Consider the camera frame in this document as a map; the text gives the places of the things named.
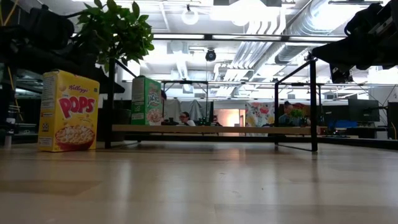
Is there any green Apple Jacks cereal box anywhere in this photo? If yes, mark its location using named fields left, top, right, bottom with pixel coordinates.
left=131, top=75, right=163, bottom=126

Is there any blue bin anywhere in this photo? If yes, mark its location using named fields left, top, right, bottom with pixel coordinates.
left=328, top=120, right=358, bottom=129

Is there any black metal rig frame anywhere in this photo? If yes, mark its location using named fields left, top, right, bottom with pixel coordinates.
left=161, top=80, right=210, bottom=125

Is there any silver ventilation duct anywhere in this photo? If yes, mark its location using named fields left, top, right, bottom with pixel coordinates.
left=275, top=0, right=358, bottom=65

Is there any black plant pot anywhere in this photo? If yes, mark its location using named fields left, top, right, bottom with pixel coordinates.
left=96, top=108, right=132, bottom=142

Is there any colourful floral panel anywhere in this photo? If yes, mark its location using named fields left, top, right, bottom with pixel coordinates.
left=244, top=101, right=276, bottom=128

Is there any yellow cable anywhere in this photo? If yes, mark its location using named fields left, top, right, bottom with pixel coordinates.
left=0, top=0, right=24, bottom=122

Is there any dark computer monitor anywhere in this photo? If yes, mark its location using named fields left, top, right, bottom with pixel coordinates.
left=348, top=98, right=381, bottom=123

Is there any black storage rack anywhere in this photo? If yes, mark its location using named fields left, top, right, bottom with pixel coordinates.
left=0, top=62, right=41, bottom=147

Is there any green leafy plant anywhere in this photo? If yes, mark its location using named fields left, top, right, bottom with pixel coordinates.
left=75, top=0, right=155, bottom=74

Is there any person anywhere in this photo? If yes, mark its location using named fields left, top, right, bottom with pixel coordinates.
left=178, top=111, right=197, bottom=127
left=278, top=101, right=307, bottom=127

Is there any round white ceiling lamp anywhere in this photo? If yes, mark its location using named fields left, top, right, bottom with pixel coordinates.
left=181, top=9, right=200, bottom=26

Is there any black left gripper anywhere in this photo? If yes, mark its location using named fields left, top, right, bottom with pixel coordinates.
left=46, top=46, right=126, bottom=94

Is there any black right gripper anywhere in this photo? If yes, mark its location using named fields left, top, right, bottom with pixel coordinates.
left=312, top=15, right=398, bottom=71

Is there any yellow Corn Pops cereal box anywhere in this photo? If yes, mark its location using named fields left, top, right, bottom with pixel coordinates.
left=37, top=69, right=101, bottom=153

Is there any small green plant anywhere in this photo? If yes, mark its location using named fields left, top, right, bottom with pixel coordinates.
left=290, top=108, right=304, bottom=121

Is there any wooden shelf with black frame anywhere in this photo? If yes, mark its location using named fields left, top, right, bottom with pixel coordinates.
left=104, top=57, right=320, bottom=153

